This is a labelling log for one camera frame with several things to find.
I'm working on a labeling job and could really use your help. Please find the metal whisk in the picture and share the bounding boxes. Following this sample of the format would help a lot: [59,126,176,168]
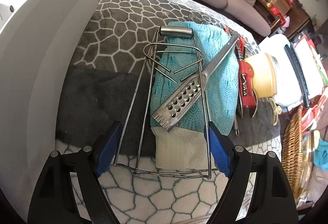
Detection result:
[233,95,244,136]

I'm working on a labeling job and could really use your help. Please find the teal knitted mitt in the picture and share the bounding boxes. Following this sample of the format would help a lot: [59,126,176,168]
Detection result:
[150,21,238,170]

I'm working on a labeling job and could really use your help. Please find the red corkscrew opener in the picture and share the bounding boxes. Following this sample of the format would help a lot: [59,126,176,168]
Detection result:
[225,27,257,119]

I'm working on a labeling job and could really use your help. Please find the wire rack tongs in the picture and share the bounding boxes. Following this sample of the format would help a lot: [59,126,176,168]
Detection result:
[113,26,212,179]

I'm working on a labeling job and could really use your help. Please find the white appliance with black handle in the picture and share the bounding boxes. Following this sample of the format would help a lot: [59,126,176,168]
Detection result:
[259,34,324,107]

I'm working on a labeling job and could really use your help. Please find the wicker basket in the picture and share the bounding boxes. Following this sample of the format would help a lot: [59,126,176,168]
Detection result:
[281,106,312,202]

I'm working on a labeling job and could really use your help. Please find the patterned blanket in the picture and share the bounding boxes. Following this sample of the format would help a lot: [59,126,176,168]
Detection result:
[54,0,282,224]

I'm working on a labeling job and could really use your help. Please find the white cardboard box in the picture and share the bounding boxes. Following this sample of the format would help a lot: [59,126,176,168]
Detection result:
[1,0,98,223]

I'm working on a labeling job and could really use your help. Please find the cream plastic clip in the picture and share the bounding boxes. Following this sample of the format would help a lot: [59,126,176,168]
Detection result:
[267,97,282,126]

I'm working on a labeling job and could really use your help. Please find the perforated metal spatula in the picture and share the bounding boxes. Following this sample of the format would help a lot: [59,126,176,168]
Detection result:
[152,33,239,132]

